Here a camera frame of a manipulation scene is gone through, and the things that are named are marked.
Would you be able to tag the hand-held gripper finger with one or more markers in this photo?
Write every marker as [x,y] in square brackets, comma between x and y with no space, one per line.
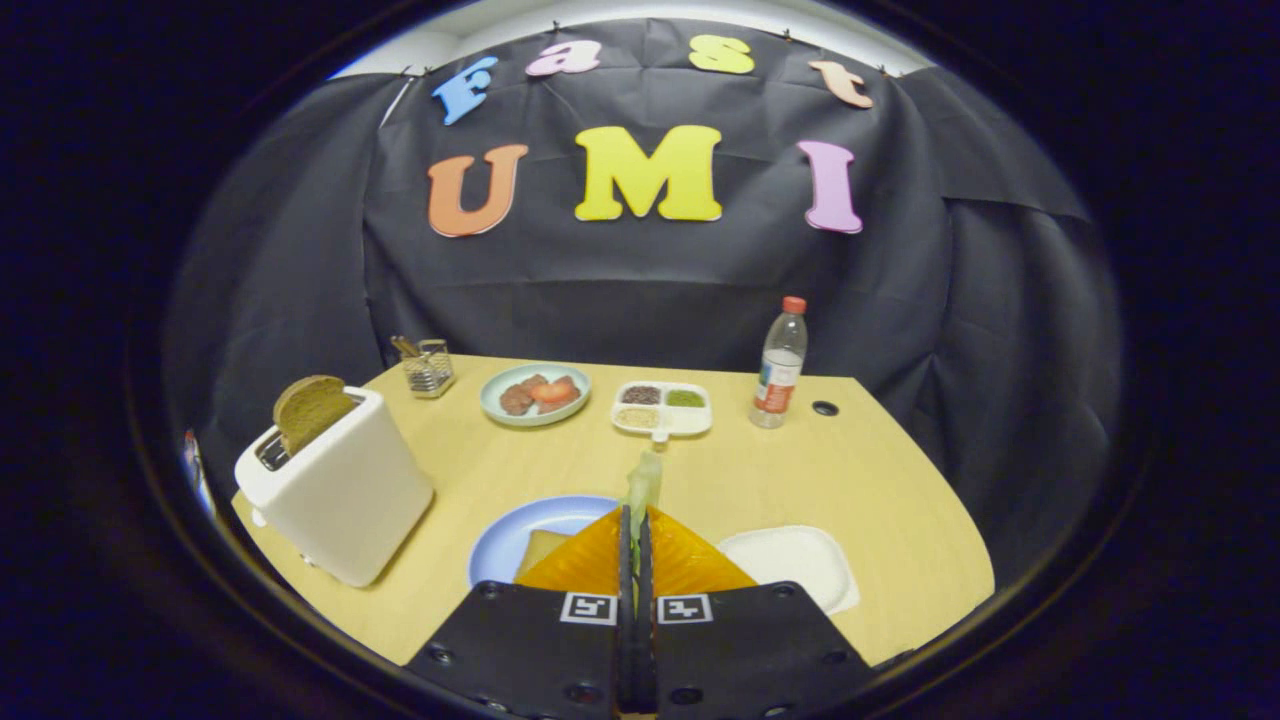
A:
[628,640]
[646,640]

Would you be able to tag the green lettuce leaf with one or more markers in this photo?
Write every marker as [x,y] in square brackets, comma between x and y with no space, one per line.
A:
[645,485]

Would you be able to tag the dark brown bread slice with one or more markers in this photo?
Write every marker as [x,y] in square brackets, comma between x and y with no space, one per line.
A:
[310,410]

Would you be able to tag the light toast slice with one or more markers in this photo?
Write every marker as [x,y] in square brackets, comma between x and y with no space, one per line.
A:
[540,550]

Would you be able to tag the small white square plate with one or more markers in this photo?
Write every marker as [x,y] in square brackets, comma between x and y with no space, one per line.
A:
[790,565]

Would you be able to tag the blue round plate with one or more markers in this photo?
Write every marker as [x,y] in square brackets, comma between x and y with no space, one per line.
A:
[500,540]

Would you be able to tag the white divided condiment dish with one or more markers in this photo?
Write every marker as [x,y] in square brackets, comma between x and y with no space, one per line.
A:
[690,420]

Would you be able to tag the pale green round plate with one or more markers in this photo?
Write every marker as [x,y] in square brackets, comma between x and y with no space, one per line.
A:
[545,418]

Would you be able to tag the red tomato slice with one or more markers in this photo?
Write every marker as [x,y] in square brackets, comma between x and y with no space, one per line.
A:
[558,390]

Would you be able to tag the brown meat slice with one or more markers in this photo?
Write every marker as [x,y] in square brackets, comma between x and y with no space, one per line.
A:
[515,400]

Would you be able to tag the clear bottle with red cap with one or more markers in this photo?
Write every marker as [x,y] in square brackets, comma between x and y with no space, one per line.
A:
[780,370]

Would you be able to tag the white toaster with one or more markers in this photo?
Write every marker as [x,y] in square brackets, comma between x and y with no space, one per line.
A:
[350,500]

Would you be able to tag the black backdrop cloth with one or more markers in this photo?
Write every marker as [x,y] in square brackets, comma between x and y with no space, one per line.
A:
[650,290]

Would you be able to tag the red and white object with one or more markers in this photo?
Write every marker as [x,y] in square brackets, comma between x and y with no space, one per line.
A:
[193,460]

